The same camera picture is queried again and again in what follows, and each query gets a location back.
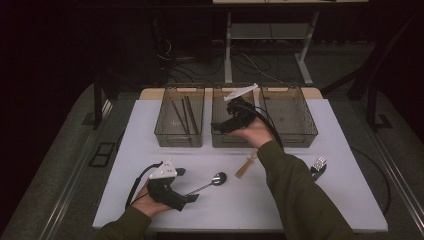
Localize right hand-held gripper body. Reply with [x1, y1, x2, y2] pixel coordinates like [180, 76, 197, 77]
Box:
[223, 83, 259, 130]

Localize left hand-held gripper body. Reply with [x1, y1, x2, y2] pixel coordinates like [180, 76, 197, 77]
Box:
[146, 159, 189, 212]

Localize translucent brown plastic bin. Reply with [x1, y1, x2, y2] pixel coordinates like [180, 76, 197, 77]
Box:
[258, 84, 319, 148]
[154, 85, 205, 148]
[211, 84, 260, 149]

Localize metal spoon with dark handle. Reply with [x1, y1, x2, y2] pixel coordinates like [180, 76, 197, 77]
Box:
[187, 171, 228, 197]

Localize person's left hand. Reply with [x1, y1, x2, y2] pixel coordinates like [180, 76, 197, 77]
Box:
[132, 178, 173, 218]

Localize person's right hand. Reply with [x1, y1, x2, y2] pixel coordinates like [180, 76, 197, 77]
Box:
[229, 116, 276, 149]

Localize white table mat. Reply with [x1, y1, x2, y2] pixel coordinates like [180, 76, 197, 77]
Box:
[92, 98, 389, 233]

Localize black metal stand with brace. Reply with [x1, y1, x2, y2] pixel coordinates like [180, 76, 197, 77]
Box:
[321, 9, 424, 133]

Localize left hand-held gripper black cable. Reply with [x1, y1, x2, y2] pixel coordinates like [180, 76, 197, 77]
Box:
[124, 161, 164, 210]

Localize hand-held gripper black cable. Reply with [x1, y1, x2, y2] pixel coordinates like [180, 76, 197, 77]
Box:
[233, 99, 392, 216]
[124, 161, 164, 210]

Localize right hand-held gripper black cable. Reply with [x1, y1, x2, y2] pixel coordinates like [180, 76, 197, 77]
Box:
[233, 99, 392, 216]

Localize white metal desk frame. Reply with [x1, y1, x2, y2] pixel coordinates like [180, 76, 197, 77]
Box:
[213, 0, 369, 86]

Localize tangle of floor cables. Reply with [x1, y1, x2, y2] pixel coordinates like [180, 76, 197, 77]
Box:
[156, 34, 288, 86]

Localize aluminium floor rail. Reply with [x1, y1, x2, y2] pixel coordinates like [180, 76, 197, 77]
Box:
[368, 128, 424, 231]
[38, 99, 113, 240]

